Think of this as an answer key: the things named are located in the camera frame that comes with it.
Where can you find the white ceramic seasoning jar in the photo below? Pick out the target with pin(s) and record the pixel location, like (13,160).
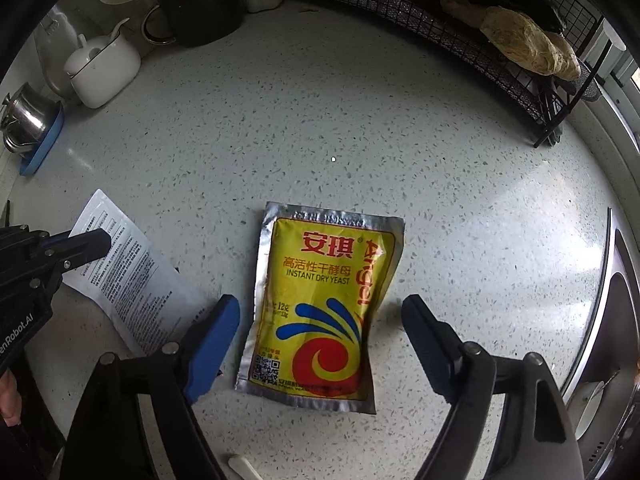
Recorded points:
(102,67)

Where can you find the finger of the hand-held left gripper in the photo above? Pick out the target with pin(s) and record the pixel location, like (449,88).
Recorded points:
(85,245)

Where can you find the white framed window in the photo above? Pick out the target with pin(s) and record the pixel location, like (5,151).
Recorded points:
(612,42)

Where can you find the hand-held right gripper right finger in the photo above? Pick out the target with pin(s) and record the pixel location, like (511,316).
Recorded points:
(427,345)

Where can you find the person's left hand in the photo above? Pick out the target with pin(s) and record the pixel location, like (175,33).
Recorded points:
(10,400)

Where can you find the yellow foil packet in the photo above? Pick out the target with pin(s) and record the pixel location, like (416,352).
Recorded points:
(320,300)

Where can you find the ginger root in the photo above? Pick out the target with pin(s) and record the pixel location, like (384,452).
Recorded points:
(520,40)

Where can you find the large glass jar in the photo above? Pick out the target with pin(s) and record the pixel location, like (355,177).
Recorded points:
(57,55)

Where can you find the stainless steel cup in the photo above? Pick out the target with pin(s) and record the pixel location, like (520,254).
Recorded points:
(25,117)

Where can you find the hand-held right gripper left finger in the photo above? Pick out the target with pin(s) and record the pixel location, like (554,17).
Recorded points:
(210,345)

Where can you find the stainless steel sink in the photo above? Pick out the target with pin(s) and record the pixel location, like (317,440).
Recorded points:
(615,310)

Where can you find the dark green mug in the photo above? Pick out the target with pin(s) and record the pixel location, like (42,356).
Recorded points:
(205,7)

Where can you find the white measuring spoon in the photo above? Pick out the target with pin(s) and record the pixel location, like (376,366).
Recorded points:
(244,467)

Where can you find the white printed paper leaflet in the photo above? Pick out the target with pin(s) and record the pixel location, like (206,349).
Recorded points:
(135,270)

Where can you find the blue plastic dish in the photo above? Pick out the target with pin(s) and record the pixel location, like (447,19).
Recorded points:
(47,145)

